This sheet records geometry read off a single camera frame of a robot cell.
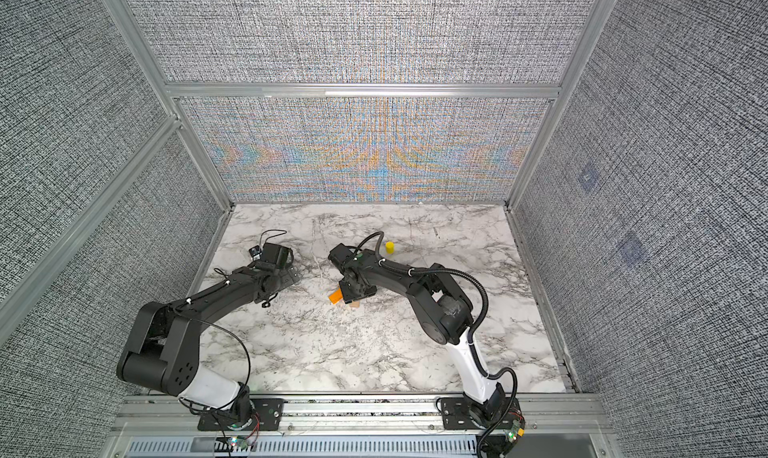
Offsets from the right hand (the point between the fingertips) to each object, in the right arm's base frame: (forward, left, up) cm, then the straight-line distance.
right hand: (354, 294), depth 95 cm
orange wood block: (-1, +6, 0) cm, 6 cm away
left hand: (+2, +23, +5) cm, 23 cm away
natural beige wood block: (-4, 0, 0) cm, 4 cm away
